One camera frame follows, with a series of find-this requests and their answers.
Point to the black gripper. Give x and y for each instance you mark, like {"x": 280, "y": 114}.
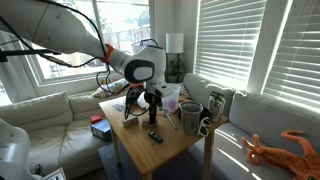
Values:
{"x": 153, "y": 100}

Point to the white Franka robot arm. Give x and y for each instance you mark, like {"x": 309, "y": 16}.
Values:
{"x": 50, "y": 26}

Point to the translucent plastic cup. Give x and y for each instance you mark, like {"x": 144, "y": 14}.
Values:
{"x": 171, "y": 101}

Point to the wooden table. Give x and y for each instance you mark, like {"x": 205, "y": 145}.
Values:
{"x": 160, "y": 150}

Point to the steel tumbler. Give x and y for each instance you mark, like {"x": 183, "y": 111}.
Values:
{"x": 190, "y": 118}

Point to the floral pillow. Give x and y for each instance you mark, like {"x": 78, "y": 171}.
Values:
{"x": 113, "y": 87}

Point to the dark house plant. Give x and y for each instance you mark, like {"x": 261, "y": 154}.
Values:
{"x": 176, "y": 68}

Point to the white sunglasses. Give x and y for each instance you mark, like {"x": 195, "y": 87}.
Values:
{"x": 204, "y": 127}

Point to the black round object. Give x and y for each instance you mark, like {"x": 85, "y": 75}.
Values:
{"x": 205, "y": 112}

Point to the blue box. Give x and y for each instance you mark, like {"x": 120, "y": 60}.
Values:
{"x": 101, "y": 130}

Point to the red box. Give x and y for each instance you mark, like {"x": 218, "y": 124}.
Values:
{"x": 96, "y": 119}

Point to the dark rug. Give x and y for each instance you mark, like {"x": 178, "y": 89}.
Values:
{"x": 180, "y": 166}

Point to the clear pouch with green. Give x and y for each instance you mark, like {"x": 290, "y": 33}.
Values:
{"x": 216, "y": 106}

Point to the white floor lamp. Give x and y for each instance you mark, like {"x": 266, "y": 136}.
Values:
{"x": 174, "y": 42}

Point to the large glass window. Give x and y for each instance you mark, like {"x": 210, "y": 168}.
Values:
{"x": 126, "y": 20}

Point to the white window blind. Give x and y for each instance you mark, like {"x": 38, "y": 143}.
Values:
{"x": 296, "y": 50}
{"x": 230, "y": 40}

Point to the white leather sofa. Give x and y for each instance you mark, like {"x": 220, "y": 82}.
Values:
{"x": 40, "y": 113}

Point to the grey fabric sofa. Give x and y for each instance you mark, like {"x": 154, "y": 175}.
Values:
{"x": 266, "y": 116}

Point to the orange octopus plush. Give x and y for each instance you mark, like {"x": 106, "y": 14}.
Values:
{"x": 286, "y": 156}

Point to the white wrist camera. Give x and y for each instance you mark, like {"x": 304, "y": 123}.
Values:
{"x": 163, "y": 89}

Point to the aluminium frame board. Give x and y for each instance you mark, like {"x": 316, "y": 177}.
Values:
{"x": 55, "y": 174}

